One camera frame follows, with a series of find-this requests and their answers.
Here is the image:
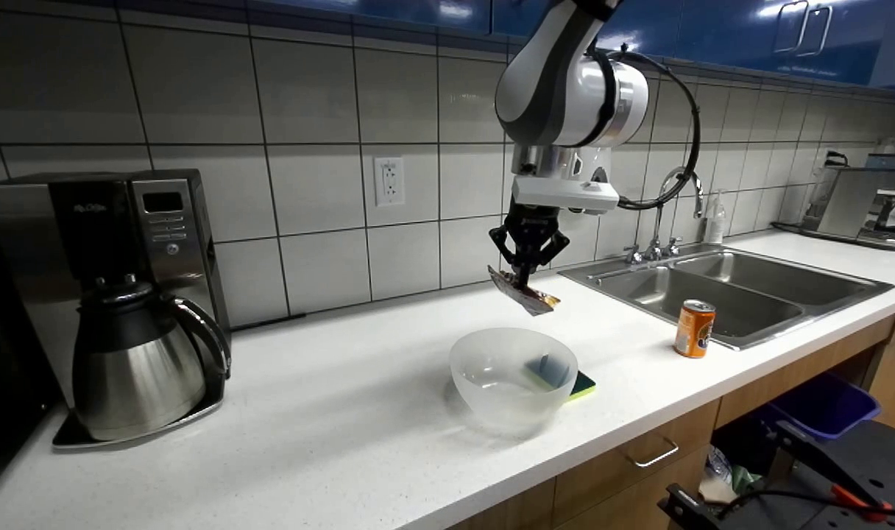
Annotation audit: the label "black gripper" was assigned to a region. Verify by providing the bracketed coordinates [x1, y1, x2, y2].
[484, 202, 574, 287]

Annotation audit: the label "stainless steel double sink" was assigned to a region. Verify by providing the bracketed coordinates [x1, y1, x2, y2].
[560, 240, 895, 351]

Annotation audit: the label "silver espresso machine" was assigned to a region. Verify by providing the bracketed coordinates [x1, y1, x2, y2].
[772, 146, 895, 252]

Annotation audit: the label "blue plastic bin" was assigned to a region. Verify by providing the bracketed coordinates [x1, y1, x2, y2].
[767, 374, 883, 445]

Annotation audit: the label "glossy blue wall cabinets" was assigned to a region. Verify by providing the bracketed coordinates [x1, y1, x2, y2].
[112, 0, 895, 99]

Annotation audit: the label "white wall power outlet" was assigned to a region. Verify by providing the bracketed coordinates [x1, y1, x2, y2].
[371, 155, 406, 209]

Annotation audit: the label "stainless steel coffee carafe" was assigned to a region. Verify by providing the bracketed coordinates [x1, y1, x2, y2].
[69, 274, 231, 445]

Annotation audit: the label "chrome sink faucet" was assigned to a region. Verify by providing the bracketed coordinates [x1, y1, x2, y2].
[621, 161, 710, 265]

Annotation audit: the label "wooden cabinet drawer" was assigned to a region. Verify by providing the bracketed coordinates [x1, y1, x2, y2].
[548, 399, 721, 530]

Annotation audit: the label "orange soda can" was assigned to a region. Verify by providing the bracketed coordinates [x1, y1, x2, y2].
[671, 298, 719, 361]

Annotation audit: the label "orange snack pack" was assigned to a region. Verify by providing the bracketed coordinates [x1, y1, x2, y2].
[483, 262, 561, 320]

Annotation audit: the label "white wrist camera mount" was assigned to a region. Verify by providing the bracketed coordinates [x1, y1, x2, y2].
[510, 145, 623, 217]

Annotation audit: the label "orange handled tool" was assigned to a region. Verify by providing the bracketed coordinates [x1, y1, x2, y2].
[826, 479, 895, 524]

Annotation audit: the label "silver drawer handle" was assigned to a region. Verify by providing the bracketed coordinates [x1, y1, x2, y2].
[621, 436, 682, 473]

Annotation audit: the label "stainless steel coffee maker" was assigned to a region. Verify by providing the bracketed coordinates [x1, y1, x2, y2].
[0, 168, 236, 452]

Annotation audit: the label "translucent white plastic bowl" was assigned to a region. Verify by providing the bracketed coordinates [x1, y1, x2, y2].
[448, 324, 579, 441]

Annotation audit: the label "crumpled plastic bag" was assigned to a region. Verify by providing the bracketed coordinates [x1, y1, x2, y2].
[695, 445, 766, 510]

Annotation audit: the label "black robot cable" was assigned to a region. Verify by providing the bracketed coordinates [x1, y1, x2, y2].
[605, 43, 707, 214]

